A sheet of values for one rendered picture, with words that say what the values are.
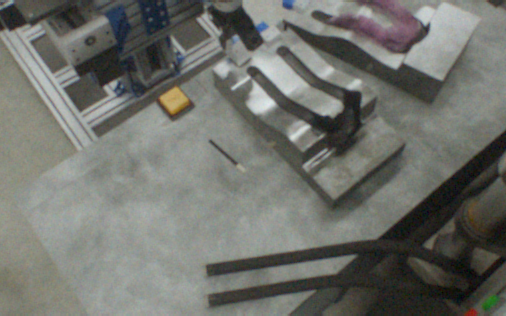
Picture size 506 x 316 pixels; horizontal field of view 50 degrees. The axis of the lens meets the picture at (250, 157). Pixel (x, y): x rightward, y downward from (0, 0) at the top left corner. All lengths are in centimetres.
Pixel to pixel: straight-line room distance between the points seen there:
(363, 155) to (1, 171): 169
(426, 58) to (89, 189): 98
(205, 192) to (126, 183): 21
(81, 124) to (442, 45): 144
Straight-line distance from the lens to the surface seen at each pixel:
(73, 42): 153
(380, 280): 127
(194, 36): 251
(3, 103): 280
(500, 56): 179
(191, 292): 134
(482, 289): 145
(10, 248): 243
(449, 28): 166
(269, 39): 154
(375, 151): 143
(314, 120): 140
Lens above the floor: 209
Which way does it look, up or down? 62 degrees down
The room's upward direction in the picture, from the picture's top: 3 degrees counter-clockwise
